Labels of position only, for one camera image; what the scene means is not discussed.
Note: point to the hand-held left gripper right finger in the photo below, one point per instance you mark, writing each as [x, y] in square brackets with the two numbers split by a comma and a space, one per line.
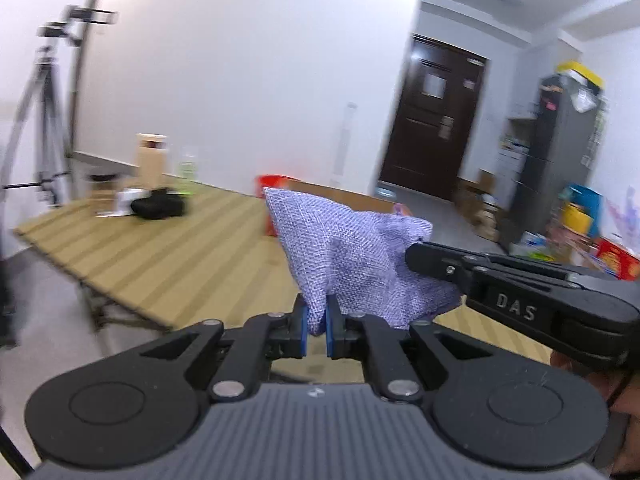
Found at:
[330, 329]

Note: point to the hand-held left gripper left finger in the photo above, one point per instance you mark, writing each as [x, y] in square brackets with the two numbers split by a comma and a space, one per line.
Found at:
[301, 329]

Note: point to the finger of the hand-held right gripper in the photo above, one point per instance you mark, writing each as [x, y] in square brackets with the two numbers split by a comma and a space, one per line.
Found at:
[435, 262]

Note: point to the purple woven cloth bag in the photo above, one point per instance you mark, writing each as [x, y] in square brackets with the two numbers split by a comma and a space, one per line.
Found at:
[340, 250]

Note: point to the person's right hand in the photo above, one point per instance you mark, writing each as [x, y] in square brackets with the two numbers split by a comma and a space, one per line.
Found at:
[627, 400]

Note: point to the small stacked cardboard boxes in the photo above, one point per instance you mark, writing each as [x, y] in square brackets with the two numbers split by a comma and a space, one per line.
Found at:
[480, 205]

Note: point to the red printed box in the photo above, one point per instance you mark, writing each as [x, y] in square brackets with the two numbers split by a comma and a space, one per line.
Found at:
[620, 259]

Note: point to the yellow container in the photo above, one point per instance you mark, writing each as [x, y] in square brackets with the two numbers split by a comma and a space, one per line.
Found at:
[577, 217]

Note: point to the large open cardboard box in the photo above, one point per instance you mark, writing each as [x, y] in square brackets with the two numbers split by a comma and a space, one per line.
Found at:
[345, 196]

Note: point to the blue storage box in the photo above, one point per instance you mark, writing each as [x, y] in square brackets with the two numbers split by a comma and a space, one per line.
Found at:
[585, 196]

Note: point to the dark brown door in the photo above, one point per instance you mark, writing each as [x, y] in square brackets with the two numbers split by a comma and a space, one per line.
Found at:
[430, 130]

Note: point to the cluttered storage shelf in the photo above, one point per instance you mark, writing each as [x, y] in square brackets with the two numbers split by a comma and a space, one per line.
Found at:
[517, 147]

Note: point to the wooden slatted folding table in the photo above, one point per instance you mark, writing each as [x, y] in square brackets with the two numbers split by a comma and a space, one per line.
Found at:
[175, 260]

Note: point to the red plastic basin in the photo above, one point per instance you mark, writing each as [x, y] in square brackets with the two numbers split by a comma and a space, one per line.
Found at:
[277, 182]

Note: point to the grey refrigerator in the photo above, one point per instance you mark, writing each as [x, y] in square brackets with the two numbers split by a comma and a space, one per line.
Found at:
[555, 160]

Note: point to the white paper notice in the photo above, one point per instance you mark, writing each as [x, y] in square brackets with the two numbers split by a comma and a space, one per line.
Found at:
[435, 86]

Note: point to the black pouch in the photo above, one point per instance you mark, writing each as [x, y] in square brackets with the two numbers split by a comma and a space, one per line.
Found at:
[159, 205]

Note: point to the green plastic bottle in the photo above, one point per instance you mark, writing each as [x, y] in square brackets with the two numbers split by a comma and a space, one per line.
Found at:
[188, 165]

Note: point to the white crumpled paper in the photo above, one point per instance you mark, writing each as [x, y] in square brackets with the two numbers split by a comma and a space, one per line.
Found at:
[125, 200]

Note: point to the tall tan cardboard box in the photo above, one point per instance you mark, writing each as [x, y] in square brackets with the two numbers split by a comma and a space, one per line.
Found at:
[151, 162]

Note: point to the yellow box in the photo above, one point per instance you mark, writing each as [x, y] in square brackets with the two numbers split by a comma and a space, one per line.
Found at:
[582, 71]

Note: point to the black-lidded patterned jar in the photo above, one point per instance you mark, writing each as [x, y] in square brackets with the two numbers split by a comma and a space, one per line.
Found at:
[102, 195]

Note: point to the black camera tripod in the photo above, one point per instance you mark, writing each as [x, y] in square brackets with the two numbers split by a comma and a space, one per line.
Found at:
[42, 125]

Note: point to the tripod-mounted camera rig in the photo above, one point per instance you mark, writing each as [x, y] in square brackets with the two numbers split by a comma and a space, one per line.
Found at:
[75, 20]

